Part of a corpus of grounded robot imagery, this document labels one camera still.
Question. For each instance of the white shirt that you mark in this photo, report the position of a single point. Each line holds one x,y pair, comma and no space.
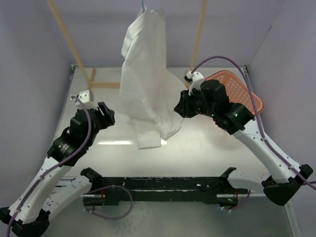
148,90

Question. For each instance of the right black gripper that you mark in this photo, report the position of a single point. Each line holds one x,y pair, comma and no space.
183,106

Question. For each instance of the blue wire hanger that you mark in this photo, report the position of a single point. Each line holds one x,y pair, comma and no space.
143,6

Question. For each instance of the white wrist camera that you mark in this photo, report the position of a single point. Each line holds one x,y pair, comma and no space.
195,79
87,98

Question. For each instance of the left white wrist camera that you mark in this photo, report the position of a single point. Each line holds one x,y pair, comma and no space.
87,98

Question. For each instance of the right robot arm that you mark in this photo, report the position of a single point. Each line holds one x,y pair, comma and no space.
284,177

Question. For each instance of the wooden clothes rack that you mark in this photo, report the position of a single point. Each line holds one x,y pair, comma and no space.
115,85

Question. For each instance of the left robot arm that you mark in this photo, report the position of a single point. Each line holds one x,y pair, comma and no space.
66,150

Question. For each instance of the pink plastic basket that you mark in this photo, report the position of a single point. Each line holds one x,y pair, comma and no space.
236,89

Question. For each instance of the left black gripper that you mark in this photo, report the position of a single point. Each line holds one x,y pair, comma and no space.
107,119

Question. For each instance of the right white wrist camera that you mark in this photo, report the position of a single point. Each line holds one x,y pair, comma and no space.
195,79

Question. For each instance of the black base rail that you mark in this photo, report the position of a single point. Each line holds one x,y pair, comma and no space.
162,189

